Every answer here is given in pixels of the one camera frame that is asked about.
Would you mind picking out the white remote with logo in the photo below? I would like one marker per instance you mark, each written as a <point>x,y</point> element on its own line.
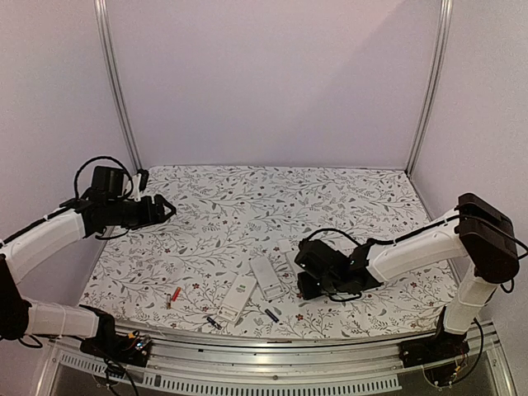
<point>237,298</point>

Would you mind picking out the aluminium frame post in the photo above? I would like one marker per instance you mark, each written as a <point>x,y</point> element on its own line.
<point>433,81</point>
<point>109,56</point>

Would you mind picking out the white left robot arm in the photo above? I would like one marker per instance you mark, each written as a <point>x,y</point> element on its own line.
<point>115,198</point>

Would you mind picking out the red battery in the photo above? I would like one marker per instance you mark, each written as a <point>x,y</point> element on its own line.
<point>176,294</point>

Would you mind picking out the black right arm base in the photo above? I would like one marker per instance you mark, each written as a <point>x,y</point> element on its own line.
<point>442,345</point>

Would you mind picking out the white remote control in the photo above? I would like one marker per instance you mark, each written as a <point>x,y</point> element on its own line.
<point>267,279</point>

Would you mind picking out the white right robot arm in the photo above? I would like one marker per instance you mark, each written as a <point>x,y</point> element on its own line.
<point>473,229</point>

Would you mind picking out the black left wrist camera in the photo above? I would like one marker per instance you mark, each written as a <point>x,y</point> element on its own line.
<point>141,179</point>

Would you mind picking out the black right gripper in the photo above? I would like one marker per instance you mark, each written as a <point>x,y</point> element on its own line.
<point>308,293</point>

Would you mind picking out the aluminium back left frame post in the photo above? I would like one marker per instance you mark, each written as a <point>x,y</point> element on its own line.
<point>109,56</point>

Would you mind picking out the aluminium back right frame post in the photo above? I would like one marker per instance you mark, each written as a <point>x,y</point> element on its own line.
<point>433,81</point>

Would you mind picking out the white battery cover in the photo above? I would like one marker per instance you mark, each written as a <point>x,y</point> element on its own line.
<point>284,245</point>
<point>344,245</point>

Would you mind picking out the aluminium front rail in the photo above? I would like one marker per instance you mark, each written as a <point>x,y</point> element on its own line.
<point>194,363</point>

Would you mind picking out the blue battery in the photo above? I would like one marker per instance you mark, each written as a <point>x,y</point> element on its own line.
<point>271,316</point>

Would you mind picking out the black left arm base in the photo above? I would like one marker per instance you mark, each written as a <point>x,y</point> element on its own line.
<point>132,349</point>

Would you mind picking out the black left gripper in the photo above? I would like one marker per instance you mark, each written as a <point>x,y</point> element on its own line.
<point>149,216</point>

